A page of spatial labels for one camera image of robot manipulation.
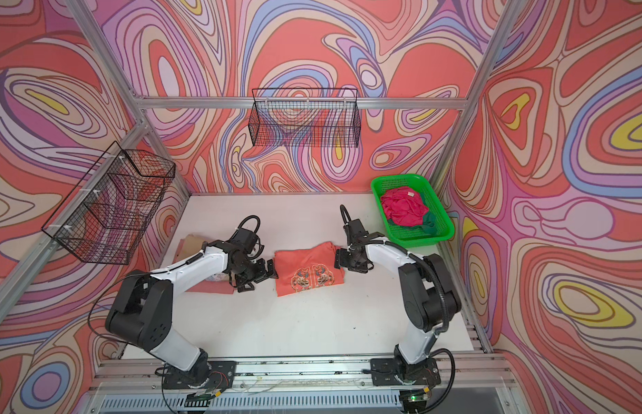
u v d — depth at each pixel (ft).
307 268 3.05
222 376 2.36
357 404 2.31
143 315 1.47
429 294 1.57
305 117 3.21
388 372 2.36
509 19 2.30
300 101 2.84
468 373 2.51
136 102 2.84
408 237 3.43
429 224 3.33
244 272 2.46
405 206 3.47
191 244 3.14
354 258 2.57
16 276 1.78
